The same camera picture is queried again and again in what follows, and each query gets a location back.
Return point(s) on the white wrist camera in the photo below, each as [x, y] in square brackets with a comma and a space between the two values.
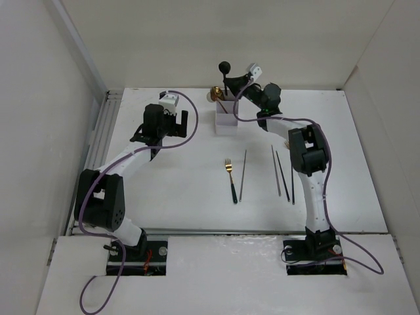
[169, 102]
[254, 71]

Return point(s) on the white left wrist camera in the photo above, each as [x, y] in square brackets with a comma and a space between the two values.
[169, 102]

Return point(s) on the white compartment organizer box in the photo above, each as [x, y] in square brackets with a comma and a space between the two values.
[225, 124]

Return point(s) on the black spoon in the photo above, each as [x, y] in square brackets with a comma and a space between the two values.
[224, 68]

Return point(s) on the aluminium rail frame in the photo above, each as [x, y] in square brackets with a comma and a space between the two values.
[95, 150]

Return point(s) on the gold spoon green handle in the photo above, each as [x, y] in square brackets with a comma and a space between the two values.
[216, 93]

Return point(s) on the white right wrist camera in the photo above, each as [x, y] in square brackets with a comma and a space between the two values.
[254, 71]

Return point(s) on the black chopstick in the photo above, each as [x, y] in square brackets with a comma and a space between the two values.
[283, 177]
[292, 187]

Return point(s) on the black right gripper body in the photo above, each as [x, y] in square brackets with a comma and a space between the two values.
[251, 91]

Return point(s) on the white ceramic spoon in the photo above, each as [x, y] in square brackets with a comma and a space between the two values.
[209, 97]

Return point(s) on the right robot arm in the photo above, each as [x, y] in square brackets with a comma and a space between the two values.
[308, 152]

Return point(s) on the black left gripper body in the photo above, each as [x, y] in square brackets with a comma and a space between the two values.
[171, 128]

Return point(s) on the rose gold fork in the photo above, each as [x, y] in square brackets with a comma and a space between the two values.
[223, 108]

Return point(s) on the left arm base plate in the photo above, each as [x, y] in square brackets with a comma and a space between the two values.
[152, 263]

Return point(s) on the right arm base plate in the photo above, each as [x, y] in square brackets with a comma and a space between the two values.
[300, 260]

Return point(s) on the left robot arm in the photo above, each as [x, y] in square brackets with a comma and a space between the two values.
[100, 199]

